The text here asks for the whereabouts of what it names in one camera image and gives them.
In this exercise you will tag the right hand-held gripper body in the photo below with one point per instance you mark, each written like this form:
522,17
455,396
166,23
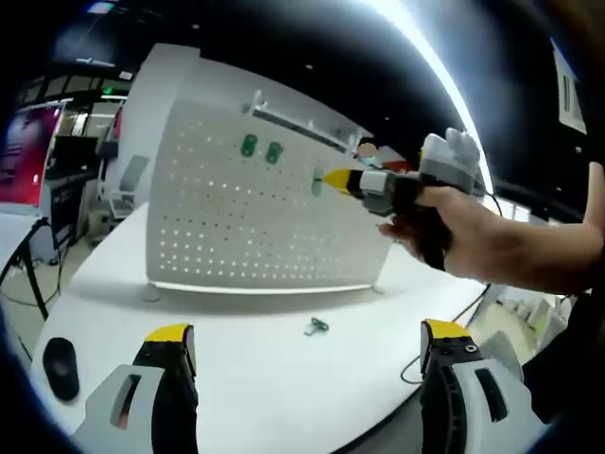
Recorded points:
449,165

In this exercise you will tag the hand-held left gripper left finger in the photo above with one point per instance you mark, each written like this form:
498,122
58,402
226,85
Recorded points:
142,406

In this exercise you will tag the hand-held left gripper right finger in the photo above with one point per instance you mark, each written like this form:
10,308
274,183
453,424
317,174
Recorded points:
472,406

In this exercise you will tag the white perforated mounting plate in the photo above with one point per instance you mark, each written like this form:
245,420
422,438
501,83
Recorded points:
264,236

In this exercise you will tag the green hook plate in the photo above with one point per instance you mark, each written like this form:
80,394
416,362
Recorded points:
248,144

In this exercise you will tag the person's right hand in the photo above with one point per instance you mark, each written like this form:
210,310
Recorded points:
456,232

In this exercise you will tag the black computer mouse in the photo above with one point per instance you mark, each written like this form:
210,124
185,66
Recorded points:
60,369

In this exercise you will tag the ceiling light strip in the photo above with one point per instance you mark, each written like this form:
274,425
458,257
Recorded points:
439,61

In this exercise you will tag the person's black clothing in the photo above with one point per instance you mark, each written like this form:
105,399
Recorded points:
581,359

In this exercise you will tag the white paper notice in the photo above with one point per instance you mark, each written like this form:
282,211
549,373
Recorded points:
569,90

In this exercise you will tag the black tripod stand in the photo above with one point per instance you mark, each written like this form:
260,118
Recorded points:
41,293

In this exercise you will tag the black cabinet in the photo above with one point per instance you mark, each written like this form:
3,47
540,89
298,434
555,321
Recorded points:
68,213

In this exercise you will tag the grey office chair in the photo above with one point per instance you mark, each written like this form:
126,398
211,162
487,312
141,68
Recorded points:
131,184

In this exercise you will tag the black monitor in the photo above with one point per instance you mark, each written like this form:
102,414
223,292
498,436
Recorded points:
75,156

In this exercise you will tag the white shelf rail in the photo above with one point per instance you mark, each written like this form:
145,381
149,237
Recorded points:
293,124

